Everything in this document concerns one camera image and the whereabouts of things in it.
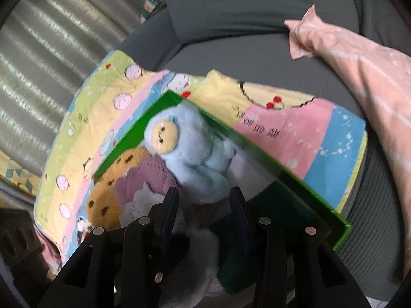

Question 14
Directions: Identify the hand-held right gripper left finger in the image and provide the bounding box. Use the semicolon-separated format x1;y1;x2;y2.
37;186;180;308

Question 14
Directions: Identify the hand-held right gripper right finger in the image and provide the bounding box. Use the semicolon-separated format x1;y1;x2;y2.
229;186;370;308

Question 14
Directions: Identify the purple knitted cloth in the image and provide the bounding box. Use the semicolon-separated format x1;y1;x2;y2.
113;159;179;219

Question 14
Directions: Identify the green and yellow sponge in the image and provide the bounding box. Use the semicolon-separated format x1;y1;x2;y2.
210;181;322;296

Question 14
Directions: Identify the grey fluffy cloth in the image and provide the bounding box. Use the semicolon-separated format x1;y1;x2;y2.
120;183;222;308

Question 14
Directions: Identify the light blue plush toy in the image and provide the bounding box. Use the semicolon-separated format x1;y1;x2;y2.
143;99;238;206

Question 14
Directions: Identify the brown cookie plush toy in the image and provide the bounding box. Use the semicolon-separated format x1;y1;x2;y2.
86;146;155;232

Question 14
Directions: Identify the green cardboard box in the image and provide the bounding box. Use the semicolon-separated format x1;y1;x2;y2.
93;90;352;296

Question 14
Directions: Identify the colourful printed blanket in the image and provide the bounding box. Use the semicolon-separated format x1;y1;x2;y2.
34;50;368;267

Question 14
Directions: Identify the pink cloth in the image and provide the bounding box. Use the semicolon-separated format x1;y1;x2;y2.
39;231;65;273

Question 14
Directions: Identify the dark object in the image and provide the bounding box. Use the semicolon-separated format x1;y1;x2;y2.
0;208;52;283

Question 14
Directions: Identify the yellow patterned curtain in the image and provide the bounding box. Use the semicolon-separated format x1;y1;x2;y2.
0;149;42;196

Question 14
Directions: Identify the pink striped pillow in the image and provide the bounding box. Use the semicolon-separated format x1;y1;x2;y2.
284;4;411;280

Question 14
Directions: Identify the grey-green curtain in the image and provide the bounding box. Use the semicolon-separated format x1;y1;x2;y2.
0;0;171;193

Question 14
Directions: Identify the grey-green sofa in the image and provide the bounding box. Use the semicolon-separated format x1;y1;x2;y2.
116;0;411;302

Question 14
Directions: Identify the pink and teal patterned cushion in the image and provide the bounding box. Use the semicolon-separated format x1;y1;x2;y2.
139;0;169;24

